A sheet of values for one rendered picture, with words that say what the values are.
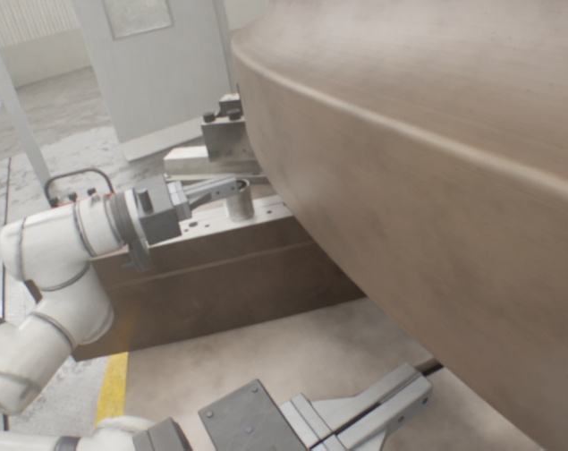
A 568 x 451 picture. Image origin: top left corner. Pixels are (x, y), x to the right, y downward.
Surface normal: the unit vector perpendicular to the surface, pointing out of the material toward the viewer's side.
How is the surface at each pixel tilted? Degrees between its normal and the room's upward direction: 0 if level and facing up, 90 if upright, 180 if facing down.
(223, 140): 90
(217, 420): 0
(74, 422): 0
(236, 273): 90
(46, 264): 90
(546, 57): 56
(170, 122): 90
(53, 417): 0
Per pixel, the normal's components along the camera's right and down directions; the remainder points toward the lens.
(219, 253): 0.19, 0.51
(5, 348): 0.41, -0.67
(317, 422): -0.14, -0.83
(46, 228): 0.14, -0.31
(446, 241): -0.87, 0.36
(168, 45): 0.55, 0.39
